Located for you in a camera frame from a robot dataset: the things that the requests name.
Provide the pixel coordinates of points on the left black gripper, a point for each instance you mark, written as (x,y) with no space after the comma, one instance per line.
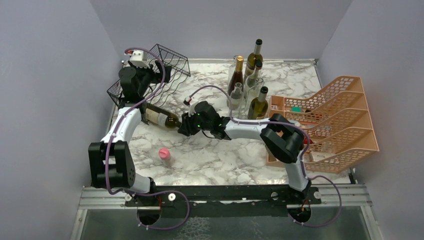
(157,77)

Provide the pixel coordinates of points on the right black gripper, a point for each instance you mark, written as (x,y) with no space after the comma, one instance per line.
(186,127)

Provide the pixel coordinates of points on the dark green wine bottle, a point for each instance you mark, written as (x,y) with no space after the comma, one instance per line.
(161,117)
(259,105)

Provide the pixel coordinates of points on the amber bottle gold cap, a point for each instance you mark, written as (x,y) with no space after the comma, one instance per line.
(237,75)

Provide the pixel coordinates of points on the clear glass wine bottle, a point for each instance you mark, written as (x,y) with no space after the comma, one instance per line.
(251,79)

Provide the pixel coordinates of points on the green wine bottle tan label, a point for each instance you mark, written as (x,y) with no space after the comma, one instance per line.
(251,60)

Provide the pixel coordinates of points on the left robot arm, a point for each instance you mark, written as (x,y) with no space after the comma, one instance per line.
(110,160)

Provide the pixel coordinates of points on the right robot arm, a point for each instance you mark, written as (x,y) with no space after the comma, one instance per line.
(285,141)

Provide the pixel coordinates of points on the small pink capped bottle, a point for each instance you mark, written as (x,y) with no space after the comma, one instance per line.
(166,156)

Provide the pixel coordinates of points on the orange plastic desk organizer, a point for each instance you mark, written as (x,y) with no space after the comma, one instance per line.
(338,122)

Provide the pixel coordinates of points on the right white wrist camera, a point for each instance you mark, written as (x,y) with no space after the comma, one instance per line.
(191,102)

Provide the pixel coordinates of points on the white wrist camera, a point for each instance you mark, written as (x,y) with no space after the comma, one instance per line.
(191,102)
(138,58)

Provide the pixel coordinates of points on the black wire wine rack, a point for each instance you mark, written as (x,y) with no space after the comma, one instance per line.
(144,73)

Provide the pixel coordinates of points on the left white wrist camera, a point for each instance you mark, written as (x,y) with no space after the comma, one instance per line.
(138,58)

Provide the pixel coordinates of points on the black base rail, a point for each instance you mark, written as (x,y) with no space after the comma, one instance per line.
(216,201)

